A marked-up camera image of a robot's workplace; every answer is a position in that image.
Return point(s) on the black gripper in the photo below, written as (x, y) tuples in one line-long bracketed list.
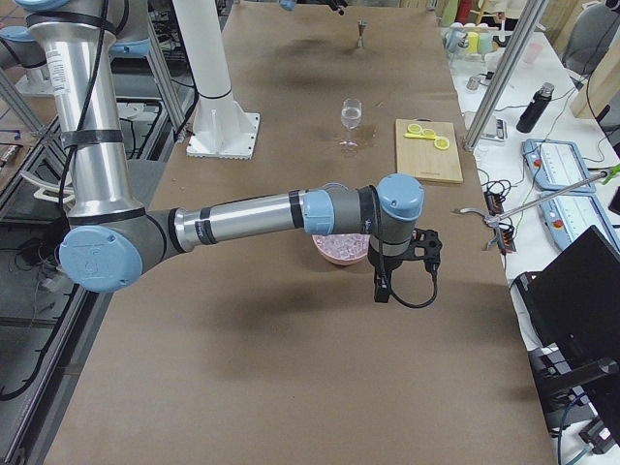
[(377, 265)]

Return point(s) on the steel jigger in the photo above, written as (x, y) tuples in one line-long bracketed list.
[(361, 26)]

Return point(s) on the clear ice cube pile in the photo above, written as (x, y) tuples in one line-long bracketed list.
[(344, 247)]

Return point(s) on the clear wine glass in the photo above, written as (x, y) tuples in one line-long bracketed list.
[(350, 116)]

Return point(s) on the pink bowl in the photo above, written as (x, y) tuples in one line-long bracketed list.
[(335, 217)]

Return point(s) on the bamboo cutting board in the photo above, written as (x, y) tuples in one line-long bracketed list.
[(421, 159)]

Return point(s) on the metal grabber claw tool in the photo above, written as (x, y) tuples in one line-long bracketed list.
[(493, 221)]

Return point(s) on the yellow plastic knife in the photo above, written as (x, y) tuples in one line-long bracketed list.
[(419, 136)]

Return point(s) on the middle lemon slice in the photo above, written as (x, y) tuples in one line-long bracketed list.
[(429, 133)]

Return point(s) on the far lemon slice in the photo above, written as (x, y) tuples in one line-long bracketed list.
[(415, 129)]

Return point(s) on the black monitor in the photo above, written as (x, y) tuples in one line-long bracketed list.
[(574, 304)]

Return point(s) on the small steel tin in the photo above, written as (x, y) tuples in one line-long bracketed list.
[(474, 83)]

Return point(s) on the black water bottle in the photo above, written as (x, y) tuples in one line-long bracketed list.
[(535, 109)]

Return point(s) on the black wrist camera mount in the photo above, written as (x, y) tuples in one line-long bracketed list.
[(425, 246)]

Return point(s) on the lemon slice near handle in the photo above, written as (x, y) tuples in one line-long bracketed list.
[(442, 143)]

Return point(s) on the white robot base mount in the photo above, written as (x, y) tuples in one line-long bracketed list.
[(221, 128)]

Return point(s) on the aluminium frame post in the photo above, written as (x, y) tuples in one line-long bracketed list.
[(531, 15)]

